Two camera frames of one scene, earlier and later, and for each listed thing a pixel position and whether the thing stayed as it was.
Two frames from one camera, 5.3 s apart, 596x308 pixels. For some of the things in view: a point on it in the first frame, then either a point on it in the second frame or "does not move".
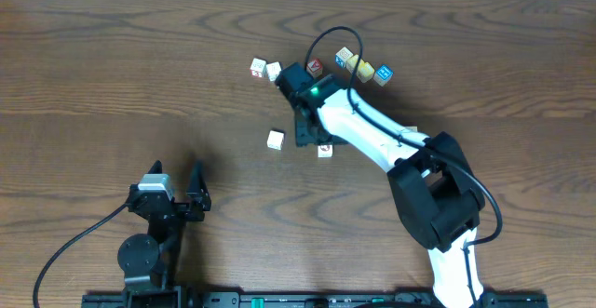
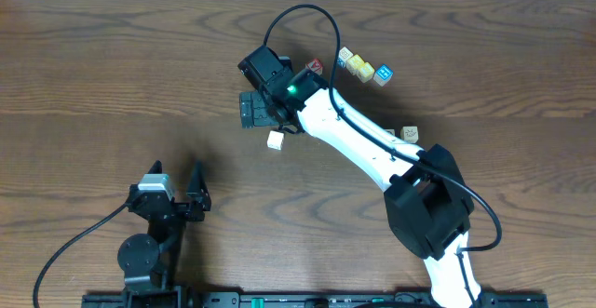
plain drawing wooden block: (411, 128) does not move
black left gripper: (190, 210) does not move
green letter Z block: (276, 139) does not move
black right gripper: (304, 136) to (254, 100)
